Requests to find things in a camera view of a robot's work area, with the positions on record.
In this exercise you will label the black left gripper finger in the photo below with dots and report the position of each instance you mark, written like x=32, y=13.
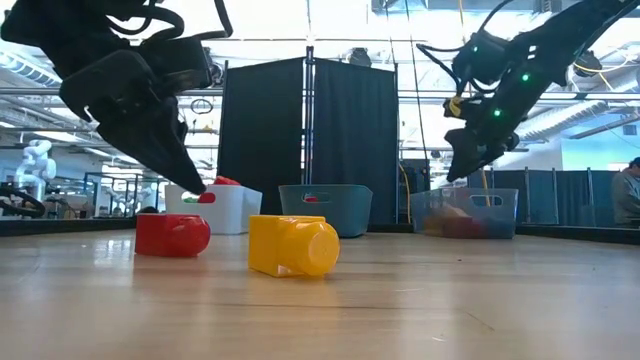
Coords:
x=181, y=132
x=150, y=145

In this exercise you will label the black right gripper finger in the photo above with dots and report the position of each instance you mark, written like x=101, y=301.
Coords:
x=451, y=157
x=472, y=150

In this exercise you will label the yellow single-stud block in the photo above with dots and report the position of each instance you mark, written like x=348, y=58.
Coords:
x=285, y=245
x=450, y=212

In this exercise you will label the red large four-stud block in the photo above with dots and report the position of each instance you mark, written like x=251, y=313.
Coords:
x=227, y=181

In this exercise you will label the green four-stud long block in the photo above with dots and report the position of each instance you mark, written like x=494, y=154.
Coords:
x=190, y=199

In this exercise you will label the red single-stud block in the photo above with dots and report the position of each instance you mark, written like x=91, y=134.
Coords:
x=165, y=235
x=462, y=229

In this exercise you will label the red two-stud block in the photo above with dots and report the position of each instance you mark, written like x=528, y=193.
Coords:
x=311, y=199

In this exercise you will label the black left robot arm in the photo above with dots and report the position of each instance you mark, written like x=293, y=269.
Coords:
x=50, y=30

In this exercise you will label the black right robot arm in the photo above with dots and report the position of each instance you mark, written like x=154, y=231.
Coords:
x=560, y=40

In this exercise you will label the yellow tag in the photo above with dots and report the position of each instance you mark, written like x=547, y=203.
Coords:
x=455, y=107

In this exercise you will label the transparent grey plastic bin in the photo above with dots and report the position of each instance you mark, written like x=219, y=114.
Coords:
x=505, y=220

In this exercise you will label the black folding screen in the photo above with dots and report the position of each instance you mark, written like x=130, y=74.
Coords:
x=260, y=140

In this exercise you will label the white plastic bin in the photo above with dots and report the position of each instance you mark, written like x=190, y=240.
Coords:
x=235, y=210

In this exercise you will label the white humanoid robot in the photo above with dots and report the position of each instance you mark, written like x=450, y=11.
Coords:
x=37, y=160

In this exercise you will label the dark blue room divider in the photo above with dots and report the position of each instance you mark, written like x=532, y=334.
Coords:
x=570, y=200

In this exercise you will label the teal plastic bin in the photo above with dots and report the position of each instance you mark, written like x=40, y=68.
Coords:
x=340, y=215

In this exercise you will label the person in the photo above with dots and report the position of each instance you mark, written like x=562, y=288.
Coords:
x=627, y=195

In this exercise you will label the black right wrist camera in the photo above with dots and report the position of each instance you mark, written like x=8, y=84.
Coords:
x=482, y=57

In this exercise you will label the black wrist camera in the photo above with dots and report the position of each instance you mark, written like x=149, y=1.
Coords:
x=175, y=62
x=482, y=57

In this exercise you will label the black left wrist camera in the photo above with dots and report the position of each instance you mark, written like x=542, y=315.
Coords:
x=175, y=62

